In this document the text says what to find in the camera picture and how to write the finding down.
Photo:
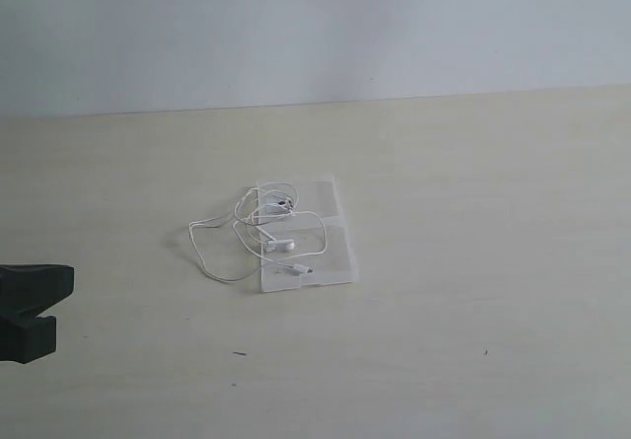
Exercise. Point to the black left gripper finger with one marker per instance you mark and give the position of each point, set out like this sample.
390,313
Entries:
31,289
24,340

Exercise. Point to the clear open plastic case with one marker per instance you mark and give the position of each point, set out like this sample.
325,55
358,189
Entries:
307,212

